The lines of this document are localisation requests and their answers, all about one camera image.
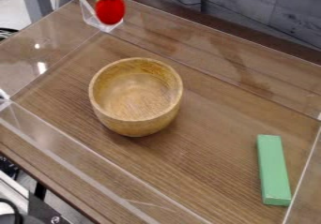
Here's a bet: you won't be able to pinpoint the red plush strawberry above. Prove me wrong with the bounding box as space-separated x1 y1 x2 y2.
95 0 126 25

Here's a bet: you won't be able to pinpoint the light wooden bowl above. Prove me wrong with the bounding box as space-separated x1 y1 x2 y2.
89 57 184 137

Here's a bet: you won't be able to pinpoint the black clamp with bolt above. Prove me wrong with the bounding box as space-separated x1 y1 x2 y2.
28 194 71 224

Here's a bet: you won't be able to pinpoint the green rectangular block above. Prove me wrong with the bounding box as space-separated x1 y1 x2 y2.
257 134 292 206

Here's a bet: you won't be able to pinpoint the clear acrylic corner bracket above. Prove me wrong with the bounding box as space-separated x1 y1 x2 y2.
79 0 123 33

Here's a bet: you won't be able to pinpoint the clear acrylic enclosure walls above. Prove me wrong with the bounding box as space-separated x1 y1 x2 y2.
0 0 321 224

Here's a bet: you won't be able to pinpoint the black cable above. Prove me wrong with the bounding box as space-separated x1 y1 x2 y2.
0 198 24 224

